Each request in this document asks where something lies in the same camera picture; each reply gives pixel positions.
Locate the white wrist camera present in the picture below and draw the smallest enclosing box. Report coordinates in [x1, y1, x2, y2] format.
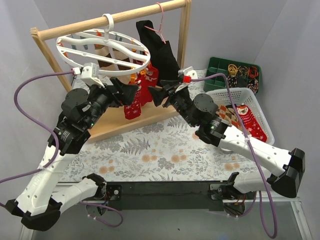
[72, 62, 105, 88]
[176, 66, 198, 92]

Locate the white round clip hanger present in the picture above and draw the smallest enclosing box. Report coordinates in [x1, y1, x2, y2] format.
[56, 13, 151, 77]

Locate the purple cable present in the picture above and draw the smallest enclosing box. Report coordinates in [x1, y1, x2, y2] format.
[0, 70, 125, 228]
[189, 72, 279, 239]

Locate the red christmas sock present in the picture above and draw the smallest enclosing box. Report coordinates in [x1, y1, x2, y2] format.
[124, 74, 141, 120]
[236, 104, 267, 143]

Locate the white plastic basket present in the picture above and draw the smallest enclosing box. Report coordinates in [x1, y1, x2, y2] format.
[207, 87, 275, 158]

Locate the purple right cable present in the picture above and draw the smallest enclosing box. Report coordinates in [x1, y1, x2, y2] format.
[189, 72, 279, 239]

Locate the argyle brown sock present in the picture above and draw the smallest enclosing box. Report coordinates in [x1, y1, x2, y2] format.
[216, 104, 243, 131]

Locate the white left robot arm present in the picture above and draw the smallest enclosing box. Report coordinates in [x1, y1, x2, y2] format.
[5, 77, 138, 232]

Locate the wooden clothes rack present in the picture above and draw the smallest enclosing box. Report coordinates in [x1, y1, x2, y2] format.
[30, 0, 192, 143]

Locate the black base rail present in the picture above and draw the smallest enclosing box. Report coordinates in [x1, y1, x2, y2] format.
[84, 181, 251, 213]

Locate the black hanging sock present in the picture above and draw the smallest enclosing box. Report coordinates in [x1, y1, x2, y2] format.
[136, 20, 181, 87]

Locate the floral table mat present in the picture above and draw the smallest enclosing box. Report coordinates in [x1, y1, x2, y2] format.
[60, 116, 258, 183]

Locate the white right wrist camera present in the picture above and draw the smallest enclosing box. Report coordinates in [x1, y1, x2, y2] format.
[176, 66, 198, 92]

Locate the green compartment tray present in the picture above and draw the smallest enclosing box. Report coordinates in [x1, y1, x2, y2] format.
[206, 56, 262, 95]

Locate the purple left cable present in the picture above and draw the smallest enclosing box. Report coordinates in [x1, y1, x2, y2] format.
[0, 70, 125, 228]

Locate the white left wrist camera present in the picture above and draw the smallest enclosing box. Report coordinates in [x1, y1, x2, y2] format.
[72, 62, 105, 88]

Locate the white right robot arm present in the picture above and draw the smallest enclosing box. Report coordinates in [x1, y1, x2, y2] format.
[148, 80, 305, 200]

